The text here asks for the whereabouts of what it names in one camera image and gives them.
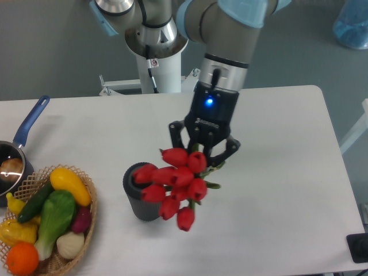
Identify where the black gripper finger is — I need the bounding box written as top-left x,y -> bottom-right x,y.
207,136 -> 241,167
168,120 -> 189,152

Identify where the red tulip bouquet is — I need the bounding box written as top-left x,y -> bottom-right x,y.
131,148 -> 225,232

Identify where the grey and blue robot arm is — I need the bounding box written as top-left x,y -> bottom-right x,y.
89,1 -> 288,167

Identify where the green cucumber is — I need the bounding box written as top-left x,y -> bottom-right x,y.
17,182 -> 54,223

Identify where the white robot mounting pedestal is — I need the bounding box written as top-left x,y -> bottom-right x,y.
99,16 -> 204,97

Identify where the small yellow banana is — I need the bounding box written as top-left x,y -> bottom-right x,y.
6,193 -> 41,225

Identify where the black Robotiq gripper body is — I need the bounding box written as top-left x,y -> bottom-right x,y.
185,82 -> 240,152

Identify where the white frame at right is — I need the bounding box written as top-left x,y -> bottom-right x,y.
339,98 -> 367,155

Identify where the white garlic bulb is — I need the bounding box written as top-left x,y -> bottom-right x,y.
56,232 -> 85,259

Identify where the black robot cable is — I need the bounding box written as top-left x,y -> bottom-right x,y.
144,44 -> 160,94

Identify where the blue translucent plastic bag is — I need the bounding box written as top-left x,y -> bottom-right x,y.
332,0 -> 367,49

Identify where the yellow bell pepper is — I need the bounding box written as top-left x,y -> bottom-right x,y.
1,219 -> 38,247

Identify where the black device at edge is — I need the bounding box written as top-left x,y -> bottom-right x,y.
346,233 -> 367,263

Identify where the yellow squash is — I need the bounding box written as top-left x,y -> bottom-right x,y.
49,167 -> 91,207

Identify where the brown bread roll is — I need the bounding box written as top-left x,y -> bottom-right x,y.
1,158 -> 23,183

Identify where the woven wicker basket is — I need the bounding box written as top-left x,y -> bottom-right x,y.
14,164 -> 97,275

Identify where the green bok choy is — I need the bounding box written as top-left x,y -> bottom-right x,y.
34,190 -> 76,261

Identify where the dark grey ribbed vase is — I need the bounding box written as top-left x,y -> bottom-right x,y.
122,162 -> 161,221

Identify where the orange fruit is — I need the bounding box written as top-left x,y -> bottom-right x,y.
6,242 -> 39,275

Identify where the blue handled saucepan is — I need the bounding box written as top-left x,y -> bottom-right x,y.
1,95 -> 50,208

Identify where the purple red onion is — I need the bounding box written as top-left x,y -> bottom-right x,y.
71,206 -> 92,233

